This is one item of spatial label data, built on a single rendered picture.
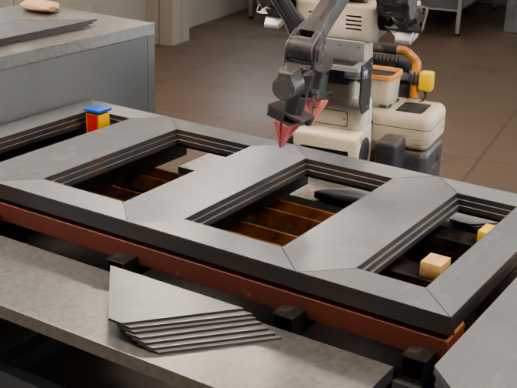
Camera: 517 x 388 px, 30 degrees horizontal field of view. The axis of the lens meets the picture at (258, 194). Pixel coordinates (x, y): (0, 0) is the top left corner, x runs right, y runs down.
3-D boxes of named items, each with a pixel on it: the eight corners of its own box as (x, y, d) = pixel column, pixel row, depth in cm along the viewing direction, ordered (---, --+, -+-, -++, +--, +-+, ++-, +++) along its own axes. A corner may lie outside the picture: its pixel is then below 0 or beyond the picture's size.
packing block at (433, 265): (439, 282, 214) (441, 266, 212) (418, 276, 216) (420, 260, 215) (449, 273, 218) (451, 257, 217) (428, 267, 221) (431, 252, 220)
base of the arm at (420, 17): (428, 8, 295) (391, 4, 299) (425, -6, 287) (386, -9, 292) (422, 34, 293) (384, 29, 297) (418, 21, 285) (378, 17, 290)
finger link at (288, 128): (281, 154, 232) (291, 118, 228) (258, 142, 235) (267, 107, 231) (295, 148, 238) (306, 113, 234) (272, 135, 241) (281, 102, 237)
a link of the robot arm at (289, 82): (325, 43, 224) (291, 37, 228) (305, 52, 215) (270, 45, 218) (320, 92, 229) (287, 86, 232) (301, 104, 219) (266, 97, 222)
